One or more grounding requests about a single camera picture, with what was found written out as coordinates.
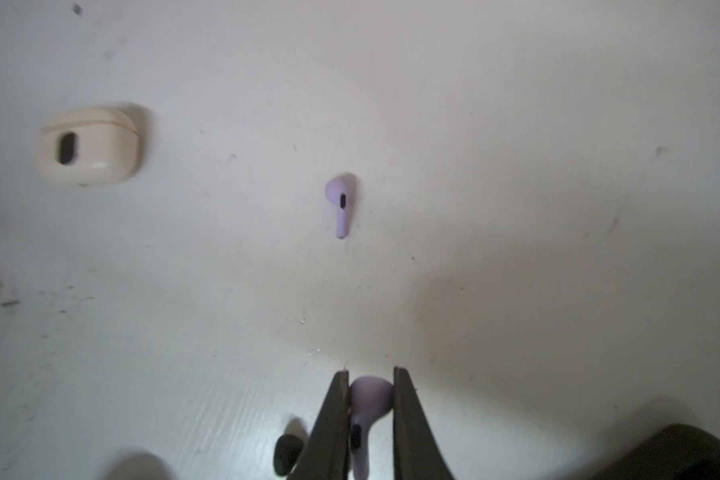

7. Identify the green pipe wrench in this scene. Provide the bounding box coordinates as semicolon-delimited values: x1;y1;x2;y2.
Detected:
591;424;720;480

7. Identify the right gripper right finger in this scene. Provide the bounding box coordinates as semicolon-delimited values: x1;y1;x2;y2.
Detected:
393;367;454;480

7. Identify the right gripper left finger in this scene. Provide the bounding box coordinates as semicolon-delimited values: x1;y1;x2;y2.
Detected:
287;370;350;480

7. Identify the white earbud charging case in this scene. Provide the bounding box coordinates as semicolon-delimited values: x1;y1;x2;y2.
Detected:
37;106;141;187

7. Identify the black earbud pair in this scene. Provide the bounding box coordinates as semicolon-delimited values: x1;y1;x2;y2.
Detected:
272;433;305;477

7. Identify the purple earbud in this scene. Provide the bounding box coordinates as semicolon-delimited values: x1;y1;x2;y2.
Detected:
349;376;394;480
324;173;356;239

